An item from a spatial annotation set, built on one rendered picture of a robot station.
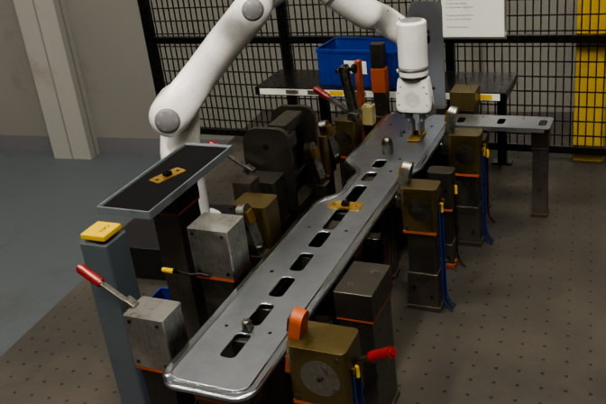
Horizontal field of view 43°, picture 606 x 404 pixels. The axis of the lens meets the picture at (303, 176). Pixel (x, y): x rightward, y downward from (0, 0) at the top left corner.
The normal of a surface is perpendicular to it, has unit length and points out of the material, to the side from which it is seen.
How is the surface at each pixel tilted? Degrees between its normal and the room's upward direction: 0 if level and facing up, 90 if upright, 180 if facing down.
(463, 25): 90
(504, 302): 0
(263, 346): 0
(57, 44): 90
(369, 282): 0
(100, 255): 90
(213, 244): 90
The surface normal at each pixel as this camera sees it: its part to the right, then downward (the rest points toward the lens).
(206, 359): -0.11, -0.91
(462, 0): -0.40, 0.41
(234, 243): 0.91, 0.07
